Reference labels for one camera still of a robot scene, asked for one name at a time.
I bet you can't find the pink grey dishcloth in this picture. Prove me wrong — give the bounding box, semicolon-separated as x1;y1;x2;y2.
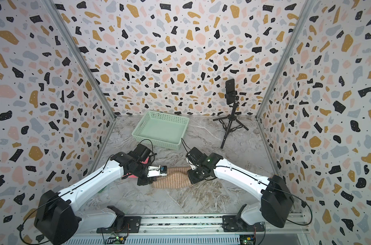
122;157;151;179

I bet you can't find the brown striped dishcloth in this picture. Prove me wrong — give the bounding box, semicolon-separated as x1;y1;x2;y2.
152;167;192;189

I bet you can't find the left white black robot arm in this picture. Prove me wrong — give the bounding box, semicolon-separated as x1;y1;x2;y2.
34;144;155;245

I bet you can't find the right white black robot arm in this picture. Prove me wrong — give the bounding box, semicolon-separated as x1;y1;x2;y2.
186;148;294;228

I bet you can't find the mint green plastic basket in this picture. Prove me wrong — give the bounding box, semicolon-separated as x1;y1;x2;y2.
132;111;189;150

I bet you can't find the black tripod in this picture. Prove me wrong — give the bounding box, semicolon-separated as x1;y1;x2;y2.
213;101;249;149

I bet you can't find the black smartphone on tripod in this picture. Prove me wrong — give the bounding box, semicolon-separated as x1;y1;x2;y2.
224;79;237;105

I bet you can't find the aluminium front rail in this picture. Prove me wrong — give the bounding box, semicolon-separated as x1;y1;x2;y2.
65;213;313;245

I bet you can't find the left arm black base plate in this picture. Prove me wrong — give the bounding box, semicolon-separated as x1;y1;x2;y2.
96;205;142;234

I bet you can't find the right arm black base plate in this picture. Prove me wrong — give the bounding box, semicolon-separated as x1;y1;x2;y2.
222;204;265;232

